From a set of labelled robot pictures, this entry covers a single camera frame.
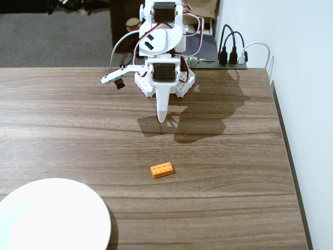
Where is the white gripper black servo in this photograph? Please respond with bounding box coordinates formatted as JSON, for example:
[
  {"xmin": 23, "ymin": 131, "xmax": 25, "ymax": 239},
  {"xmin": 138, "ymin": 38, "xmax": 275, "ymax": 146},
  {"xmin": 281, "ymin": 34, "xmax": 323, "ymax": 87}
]
[{"xmin": 147, "ymin": 57, "xmax": 182, "ymax": 123}]

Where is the orange lego block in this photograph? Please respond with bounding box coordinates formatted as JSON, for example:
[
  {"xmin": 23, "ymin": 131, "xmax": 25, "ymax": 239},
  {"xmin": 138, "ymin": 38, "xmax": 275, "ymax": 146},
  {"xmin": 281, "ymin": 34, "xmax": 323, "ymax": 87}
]
[{"xmin": 150, "ymin": 161, "xmax": 175, "ymax": 180}]

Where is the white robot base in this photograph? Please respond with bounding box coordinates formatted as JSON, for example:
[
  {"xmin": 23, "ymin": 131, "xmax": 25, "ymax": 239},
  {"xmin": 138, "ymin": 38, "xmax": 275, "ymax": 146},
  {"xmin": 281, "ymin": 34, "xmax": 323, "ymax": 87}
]
[{"xmin": 134, "ymin": 69, "xmax": 196, "ymax": 99}]

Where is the white round plate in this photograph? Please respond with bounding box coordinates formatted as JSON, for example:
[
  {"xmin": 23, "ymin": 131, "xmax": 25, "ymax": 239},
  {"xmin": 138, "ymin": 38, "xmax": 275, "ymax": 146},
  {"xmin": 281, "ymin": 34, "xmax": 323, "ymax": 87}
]
[{"xmin": 0, "ymin": 178, "xmax": 112, "ymax": 250}]

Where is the black USB hub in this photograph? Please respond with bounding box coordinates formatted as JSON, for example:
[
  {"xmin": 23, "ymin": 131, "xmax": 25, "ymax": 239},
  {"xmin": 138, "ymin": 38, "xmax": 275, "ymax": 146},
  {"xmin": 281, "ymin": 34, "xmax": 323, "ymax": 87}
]
[{"xmin": 189, "ymin": 58, "xmax": 247, "ymax": 70}]

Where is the dark mat green print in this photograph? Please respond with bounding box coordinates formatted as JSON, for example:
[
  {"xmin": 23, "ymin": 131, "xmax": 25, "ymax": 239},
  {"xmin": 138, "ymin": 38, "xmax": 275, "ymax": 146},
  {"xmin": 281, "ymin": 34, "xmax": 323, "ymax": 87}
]
[{"xmin": 185, "ymin": 32, "xmax": 219, "ymax": 63}]

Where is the red and yellow ball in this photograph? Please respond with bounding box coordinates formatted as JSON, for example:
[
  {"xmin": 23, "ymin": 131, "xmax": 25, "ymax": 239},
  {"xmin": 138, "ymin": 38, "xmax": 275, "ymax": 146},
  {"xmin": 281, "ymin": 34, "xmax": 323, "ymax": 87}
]
[{"xmin": 125, "ymin": 17, "xmax": 142, "ymax": 32}]

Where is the black cabinet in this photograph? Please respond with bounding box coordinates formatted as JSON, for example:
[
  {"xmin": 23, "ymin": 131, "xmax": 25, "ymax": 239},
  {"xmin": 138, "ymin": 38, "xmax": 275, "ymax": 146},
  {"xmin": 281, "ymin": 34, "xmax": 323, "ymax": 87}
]
[{"xmin": 109, "ymin": 0, "xmax": 143, "ymax": 54}]

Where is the brown cardboard box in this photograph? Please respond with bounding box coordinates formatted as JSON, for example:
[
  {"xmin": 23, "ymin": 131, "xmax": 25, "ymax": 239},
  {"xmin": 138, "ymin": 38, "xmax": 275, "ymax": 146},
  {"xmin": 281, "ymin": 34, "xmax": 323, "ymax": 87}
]
[{"xmin": 182, "ymin": 0, "xmax": 219, "ymax": 33}]

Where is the black chair base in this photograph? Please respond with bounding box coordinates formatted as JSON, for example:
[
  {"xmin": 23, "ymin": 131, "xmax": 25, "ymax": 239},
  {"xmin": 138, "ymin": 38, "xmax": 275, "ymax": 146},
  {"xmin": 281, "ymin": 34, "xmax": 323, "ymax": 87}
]
[{"xmin": 46, "ymin": 0, "xmax": 110, "ymax": 15}]

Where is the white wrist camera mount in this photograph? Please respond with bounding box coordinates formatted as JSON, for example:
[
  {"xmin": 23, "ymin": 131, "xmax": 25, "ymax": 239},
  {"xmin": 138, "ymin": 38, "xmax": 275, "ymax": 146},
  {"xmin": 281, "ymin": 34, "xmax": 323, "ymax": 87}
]
[{"xmin": 100, "ymin": 65, "xmax": 149, "ymax": 91}]

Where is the black camera cable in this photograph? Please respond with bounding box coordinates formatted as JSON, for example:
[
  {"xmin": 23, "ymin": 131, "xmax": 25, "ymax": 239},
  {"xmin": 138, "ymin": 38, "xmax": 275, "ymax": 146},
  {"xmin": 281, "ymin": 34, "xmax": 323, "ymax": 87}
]
[{"xmin": 120, "ymin": 53, "xmax": 132, "ymax": 70}]

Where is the red servo wire bundle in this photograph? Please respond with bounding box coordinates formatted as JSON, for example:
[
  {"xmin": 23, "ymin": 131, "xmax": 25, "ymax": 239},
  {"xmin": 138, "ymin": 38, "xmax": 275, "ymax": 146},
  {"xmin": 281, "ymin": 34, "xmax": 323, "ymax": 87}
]
[
  {"xmin": 132, "ymin": 22, "xmax": 172, "ymax": 66},
  {"xmin": 182, "ymin": 11, "xmax": 206, "ymax": 57}
]

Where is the thin white cable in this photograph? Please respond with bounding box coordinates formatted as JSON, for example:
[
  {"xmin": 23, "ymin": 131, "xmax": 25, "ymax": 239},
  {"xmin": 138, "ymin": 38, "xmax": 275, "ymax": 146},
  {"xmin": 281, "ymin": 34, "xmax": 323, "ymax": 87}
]
[{"xmin": 110, "ymin": 30, "xmax": 141, "ymax": 68}]

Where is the black USB cable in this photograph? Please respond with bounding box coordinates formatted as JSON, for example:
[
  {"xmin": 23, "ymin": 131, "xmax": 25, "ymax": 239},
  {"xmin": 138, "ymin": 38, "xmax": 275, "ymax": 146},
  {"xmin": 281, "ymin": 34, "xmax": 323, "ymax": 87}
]
[
  {"xmin": 217, "ymin": 23, "xmax": 235, "ymax": 66},
  {"xmin": 224, "ymin": 30, "xmax": 248, "ymax": 65}
]

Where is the white USB cable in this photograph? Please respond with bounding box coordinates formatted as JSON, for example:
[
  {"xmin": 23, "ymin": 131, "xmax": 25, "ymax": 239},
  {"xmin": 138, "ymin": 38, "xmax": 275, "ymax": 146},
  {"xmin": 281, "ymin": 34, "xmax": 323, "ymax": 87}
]
[{"xmin": 238, "ymin": 41, "xmax": 271, "ymax": 69}]

